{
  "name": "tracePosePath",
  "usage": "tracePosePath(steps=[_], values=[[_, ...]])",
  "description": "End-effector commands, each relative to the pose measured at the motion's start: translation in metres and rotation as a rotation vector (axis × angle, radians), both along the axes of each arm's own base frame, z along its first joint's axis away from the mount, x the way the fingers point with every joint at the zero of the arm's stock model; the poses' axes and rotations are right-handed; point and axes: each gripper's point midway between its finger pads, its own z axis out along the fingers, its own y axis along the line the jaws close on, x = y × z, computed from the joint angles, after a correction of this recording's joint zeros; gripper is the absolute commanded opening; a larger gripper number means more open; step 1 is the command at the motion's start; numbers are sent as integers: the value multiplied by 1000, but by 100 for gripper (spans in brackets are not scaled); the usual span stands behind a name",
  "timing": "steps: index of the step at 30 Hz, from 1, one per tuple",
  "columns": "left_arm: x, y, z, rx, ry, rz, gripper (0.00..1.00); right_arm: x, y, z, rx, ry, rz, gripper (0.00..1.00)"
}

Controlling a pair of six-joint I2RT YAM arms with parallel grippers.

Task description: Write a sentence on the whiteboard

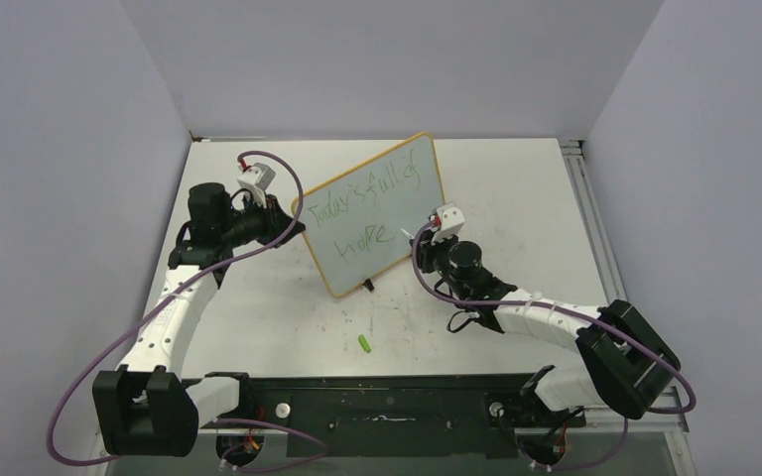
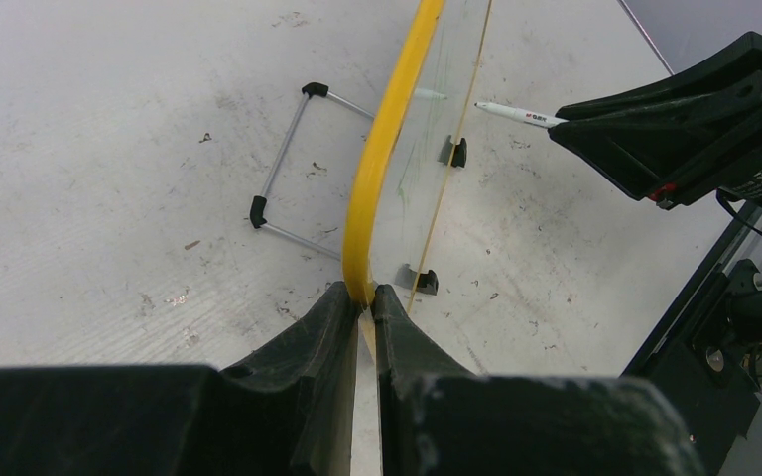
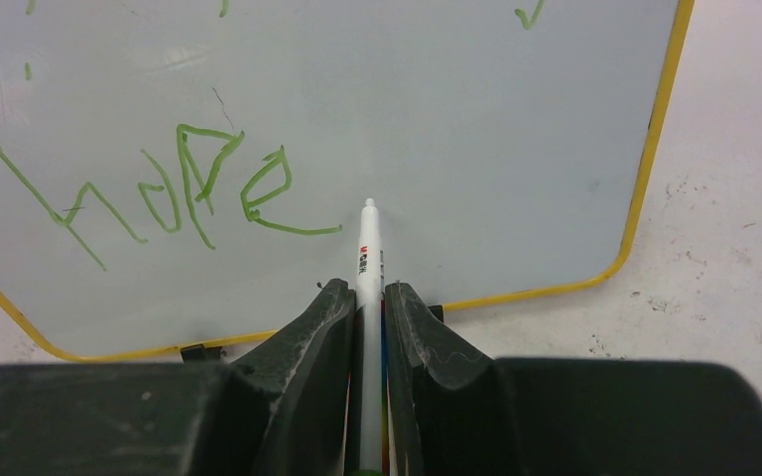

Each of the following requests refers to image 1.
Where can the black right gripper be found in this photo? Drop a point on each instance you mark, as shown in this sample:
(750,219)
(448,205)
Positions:
(426,250)

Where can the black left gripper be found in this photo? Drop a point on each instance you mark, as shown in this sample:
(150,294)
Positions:
(277,223)

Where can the yellow framed whiteboard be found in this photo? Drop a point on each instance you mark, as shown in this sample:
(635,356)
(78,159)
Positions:
(356,224)

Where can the green marker cap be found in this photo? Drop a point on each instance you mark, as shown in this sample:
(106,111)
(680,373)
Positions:
(363,343)

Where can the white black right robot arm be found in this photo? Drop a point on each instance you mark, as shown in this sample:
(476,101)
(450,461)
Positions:
(624,364)

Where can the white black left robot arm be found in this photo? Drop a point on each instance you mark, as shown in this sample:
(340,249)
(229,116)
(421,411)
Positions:
(144,407)

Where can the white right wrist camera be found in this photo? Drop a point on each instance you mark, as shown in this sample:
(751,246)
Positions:
(446,221)

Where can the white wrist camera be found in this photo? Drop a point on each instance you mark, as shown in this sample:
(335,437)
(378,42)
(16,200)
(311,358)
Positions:
(255,179)
(446,221)

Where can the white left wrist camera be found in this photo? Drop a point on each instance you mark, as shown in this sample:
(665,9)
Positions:
(255,179)

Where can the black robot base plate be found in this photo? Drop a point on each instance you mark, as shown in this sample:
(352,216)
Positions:
(496,416)

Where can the aluminium frame rail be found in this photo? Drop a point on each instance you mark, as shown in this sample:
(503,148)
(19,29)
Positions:
(594,274)

